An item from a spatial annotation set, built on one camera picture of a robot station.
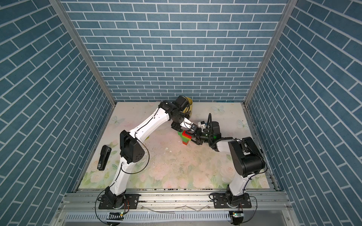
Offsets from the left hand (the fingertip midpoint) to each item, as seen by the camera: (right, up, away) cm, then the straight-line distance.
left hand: (187, 123), depth 89 cm
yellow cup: (+1, +9, -14) cm, 17 cm away
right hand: (+1, -8, -1) cm, 8 cm away
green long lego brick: (-5, -7, -1) cm, 8 cm away
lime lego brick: (-2, -10, 0) cm, 10 cm away
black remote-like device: (-54, -20, +2) cm, 57 cm away
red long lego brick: (-2, -7, -3) cm, 7 cm away
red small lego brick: (-1, -14, +7) cm, 16 cm away
